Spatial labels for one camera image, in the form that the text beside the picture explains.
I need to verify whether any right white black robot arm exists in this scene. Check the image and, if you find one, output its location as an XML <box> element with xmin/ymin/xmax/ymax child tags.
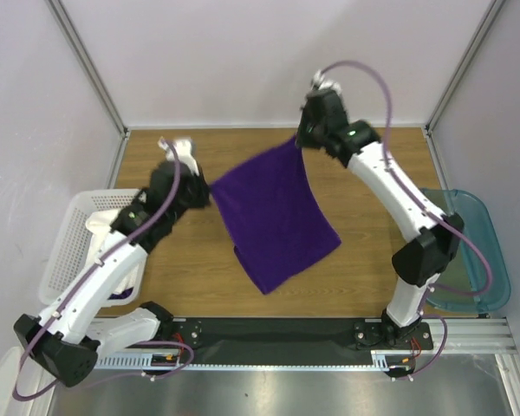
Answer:
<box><xmin>296</xmin><ymin>87</ymin><xmax>464</xmax><ymax>348</ymax></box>

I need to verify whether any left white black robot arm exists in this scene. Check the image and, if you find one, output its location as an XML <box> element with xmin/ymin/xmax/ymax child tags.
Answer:
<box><xmin>14</xmin><ymin>159</ymin><xmax>210</xmax><ymax>387</ymax></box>

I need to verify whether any aluminium frame rail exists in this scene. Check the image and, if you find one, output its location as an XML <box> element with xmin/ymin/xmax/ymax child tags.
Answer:
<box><xmin>432</xmin><ymin>316</ymin><xmax>515</xmax><ymax>353</ymax></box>

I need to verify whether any aluminium corner post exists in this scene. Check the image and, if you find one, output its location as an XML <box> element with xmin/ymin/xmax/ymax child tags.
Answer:
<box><xmin>45</xmin><ymin>0</ymin><xmax>129</xmax><ymax>138</ymax></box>
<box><xmin>424</xmin><ymin>0</ymin><xmax>508</xmax><ymax>135</ymax></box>

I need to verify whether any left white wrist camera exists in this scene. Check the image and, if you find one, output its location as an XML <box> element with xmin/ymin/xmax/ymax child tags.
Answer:
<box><xmin>158</xmin><ymin>137</ymin><xmax>200</xmax><ymax>176</ymax></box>

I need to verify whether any purple towel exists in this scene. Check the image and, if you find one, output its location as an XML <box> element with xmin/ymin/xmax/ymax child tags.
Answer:
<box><xmin>211</xmin><ymin>139</ymin><xmax>341</xmax><ymax>295</ymax></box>
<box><xmin>109</xmin><ymin>288</ymin><xmax>133</xmax><ymax>300</ymax></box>

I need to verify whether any white perforated plastic basket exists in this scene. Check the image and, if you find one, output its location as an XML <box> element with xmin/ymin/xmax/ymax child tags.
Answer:
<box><xmin>38</xmin><ymin>189</ymin><xmax>138</xmax><ymax>305</ymax></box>

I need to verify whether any teal translucent plastic tub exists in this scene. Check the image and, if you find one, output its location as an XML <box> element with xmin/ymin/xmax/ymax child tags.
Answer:
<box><xmin>421</xmin><ymin>188</ymin><xmax>511</xmax><ymax>315</ymax></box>

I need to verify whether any right aluminium corner post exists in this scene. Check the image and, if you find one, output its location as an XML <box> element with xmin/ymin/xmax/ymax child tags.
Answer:
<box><xmin>424</xmin><ymin>0</ymin><xmax>508</xmax><ymax>135</ymax></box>

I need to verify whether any white towel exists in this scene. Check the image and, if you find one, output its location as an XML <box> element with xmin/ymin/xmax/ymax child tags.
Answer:
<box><xmin>85</xmin><ymin>209</ymin><xmax>140</xmax><ymax>294</ymax></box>

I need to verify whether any left aluminium corner post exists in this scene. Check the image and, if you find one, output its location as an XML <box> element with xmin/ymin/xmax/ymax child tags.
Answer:
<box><xmin>45</xmin><ymin>0</ymin><xmax>129</xmax><ymax>138</ymax></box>

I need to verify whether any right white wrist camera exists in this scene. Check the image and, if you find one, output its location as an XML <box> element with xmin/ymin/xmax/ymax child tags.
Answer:
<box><xmin>311</xmin><ymin>70</ymin><xmax>342</xmax><ymax>95</ymax></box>

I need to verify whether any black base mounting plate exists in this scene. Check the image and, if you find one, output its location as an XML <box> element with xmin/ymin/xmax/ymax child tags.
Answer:
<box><xmin>171</xmin><ymin>317</ymin><xmax>433</xmax><ymax>367</ymax></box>

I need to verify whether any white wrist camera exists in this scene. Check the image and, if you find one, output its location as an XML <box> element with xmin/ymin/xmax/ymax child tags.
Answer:
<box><xmin>311</xmin><ymin>70</ymin><xmax>342</xmax><ymax>95</ymax></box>
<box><xmin>158</xmin><ymin>137</ymin><xmax>200</xmax><ymax>176</ymax></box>

